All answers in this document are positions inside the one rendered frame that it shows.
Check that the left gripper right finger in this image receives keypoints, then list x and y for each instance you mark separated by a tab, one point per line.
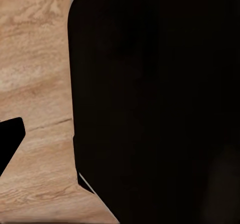
232	132

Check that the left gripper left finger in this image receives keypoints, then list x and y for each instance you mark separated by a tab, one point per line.
12	132

